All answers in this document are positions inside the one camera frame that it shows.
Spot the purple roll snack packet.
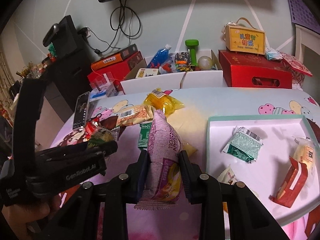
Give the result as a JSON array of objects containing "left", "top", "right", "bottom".
[{"left": 135, "top": 110, "right": 183, "bottom": 210}]

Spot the white chinese text snack packet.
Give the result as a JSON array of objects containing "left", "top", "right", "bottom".
[{"left": 217, "top": 165, "right": 239, "bottom": 185}]

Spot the round green label snack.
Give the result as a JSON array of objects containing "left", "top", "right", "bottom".
[{"left": 87, "top": 127, "right": 114, "bottom": 148}]

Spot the brown red snack packet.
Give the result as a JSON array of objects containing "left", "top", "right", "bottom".
[{"left": 270, "top": 157, "right": 308, "bottom": 208}]

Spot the light green packet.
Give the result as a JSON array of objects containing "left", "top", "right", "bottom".
[{"left": 222, "top": 126, "right": 263, "bottom": 163}]

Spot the beige barcode bread packet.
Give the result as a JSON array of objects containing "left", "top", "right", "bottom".
[{"left": 116, "top": 104, "right": 154, "bottom": 127}]

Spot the clear packet round bun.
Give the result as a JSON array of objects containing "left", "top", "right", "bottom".
[{"left": 293, "top": 137, "right": 316, "bottom": 172}]

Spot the yellow transparent snack packet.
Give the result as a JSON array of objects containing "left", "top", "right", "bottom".
[{"left": 143, "top": 88, "right": 184, "bottom": 117}]

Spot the dark green snack packet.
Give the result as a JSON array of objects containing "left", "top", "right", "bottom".
[{"left": 137, "top": 122, "right": 152, "bottom": 149}]

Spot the person's left hand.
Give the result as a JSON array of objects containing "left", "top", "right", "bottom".
[{"left": 2, "top": 194, "right": 61, "bottom": 239}]

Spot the teal rimmed white tray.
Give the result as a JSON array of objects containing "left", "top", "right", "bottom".
[{"left": 206, "top": 115, "right": 319, "bottom": 225}]

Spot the cartoon printed tablecloth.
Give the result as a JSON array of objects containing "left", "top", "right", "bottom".
[{"left": 49, "top": 87, "right": 320, "bottom": 240}]

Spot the black cabinet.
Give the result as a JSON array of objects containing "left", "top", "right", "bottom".
[{"left": 43, "top": 15, "right": 91, "bottom": 122}]

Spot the clear plastic container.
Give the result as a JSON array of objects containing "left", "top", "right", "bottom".
[{"left": 89, "top": 72, "right": 114, "bottom": 92}]

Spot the white cardboard box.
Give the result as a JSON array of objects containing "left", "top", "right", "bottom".
[{"left": 120, "top": 50, "right": 227, "bottom": 94}]

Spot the red box left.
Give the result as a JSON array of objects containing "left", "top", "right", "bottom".
[{"left": 87, "top": 51, "right": 143, "bottom": 82}]

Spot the small yellow white card box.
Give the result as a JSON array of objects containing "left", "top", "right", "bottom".
[{"left": 135, "top": 68, "right": 159, "bottom": 79}]

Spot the orange flat box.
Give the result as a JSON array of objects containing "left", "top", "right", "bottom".
[{"left": 91, "top": 44, "right": 138, "bottom": 70}]

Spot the blue bead bottle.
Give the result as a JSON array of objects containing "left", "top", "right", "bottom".
[{"left": 147, "top": 44, "right": 171, "bottom": 68}]

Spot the red gift box right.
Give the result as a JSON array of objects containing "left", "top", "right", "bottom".
[{"left": 219, "top": 50, "right": 292, "bottom": 89}]

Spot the black orange toy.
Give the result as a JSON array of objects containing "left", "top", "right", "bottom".
[{"left": 175, "top": 51, "right": 192, "bottom": 72}]

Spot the translucent ball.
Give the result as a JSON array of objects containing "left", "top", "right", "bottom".
[{"left": 197, "top": 56, "right": 214, "bottom": 70}]

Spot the red patterned card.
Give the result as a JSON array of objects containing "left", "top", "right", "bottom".
[{"left": 281, "top": 53, "right": 313, "bottom": 77}]

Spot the light blue tissue pack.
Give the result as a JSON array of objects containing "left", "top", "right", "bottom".
[{"left": 265, "top": 47, "right": 283, "bottom": 61}]

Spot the green dumbbell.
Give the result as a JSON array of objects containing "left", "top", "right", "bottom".
[{"left": 185, "top": 39, "right": 199, "bottom": 66}]

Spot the white shelf unit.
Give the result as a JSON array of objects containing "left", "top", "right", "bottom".
[{"left": 294, "top": 24, "right": 320, "bottom": 93}]

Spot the purple perforated basket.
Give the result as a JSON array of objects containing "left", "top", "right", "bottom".
[{"left": 288, "top": 0, "right": 319, "bottom": 34}]

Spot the black cable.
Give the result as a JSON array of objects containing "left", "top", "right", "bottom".
[{"left": 85, "top": 0, "right": 143, "bottom": 55}]

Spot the yellow wooden handle box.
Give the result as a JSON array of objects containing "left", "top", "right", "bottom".
[{"left": 222, "top": 17, "right": 266, "bottom": 55}]

